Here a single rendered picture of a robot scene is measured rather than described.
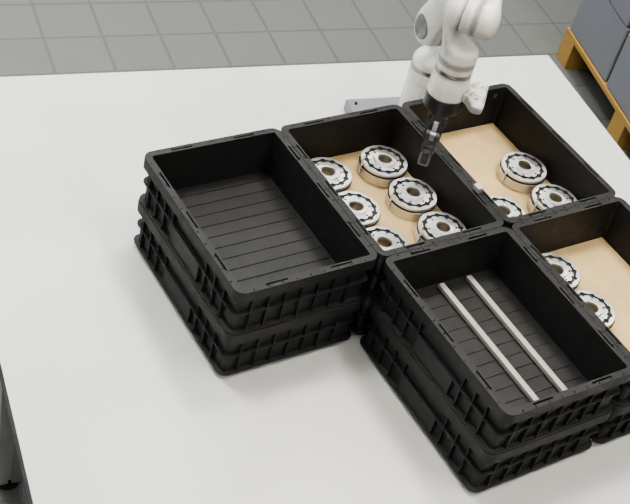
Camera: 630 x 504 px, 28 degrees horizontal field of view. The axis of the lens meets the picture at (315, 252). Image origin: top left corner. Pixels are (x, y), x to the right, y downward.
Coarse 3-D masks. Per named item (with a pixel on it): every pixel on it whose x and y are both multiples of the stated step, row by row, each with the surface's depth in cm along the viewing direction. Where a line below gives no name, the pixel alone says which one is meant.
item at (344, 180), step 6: (318, 162) 258; (324, 162) 258; (330, 162) 259; (336, 162) 259; (342, 168) 258; (342, 174) 256; (348, 174) 257; (336, 180) 254; (342, 180) 255; (348, 180) 255; (336, 186) 253; (342, 186) 253
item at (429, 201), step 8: (392, 184) 257; (400, 184) 258; (416, 184) 259; (424, 184) 259; (392, 192) 255; (400, 192) 256; (432, 192) 258; (400, 200) 255; (408, 200) 254; (424, 200) 256; (432, 200) 257; (408, 208) 253; (416, 208) 253; (424, 208) 254
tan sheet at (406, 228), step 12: (336, 156) 266; (348, 156) 266; (348, 168) 263; (360, 180) 261; (360, 192) 258; (372, 192) 259; (384, 192) 260; (384, 204) 257; (384, 216) 254; (396, 216) 255; (396, 228) 252; (408, 228) 253; (408, 240) 250
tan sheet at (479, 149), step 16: (480, 128) 284; (496, 128) 285; (448, 144) 277; (464, 144) 278; (480, 144) 279; (496, 144) 281; (512, 144) 282; (464, 160) 274; (480, 160) 275; (496, 160) 276; (480, 176) 271; (496, 176) 272; (496, 192) 268; (512, 192) 269
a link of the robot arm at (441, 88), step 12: (432, 72) 233; (432, 84) 233; (444, 84) 231; (456, 84) 230; (468, 84) 232; (480, 84) 236; (432, 96) 234; (444, 96) 232; (456, 96) 232; (468, 96) 233; (480, 96) 233; (468, 108) 233; (480, 108) 231
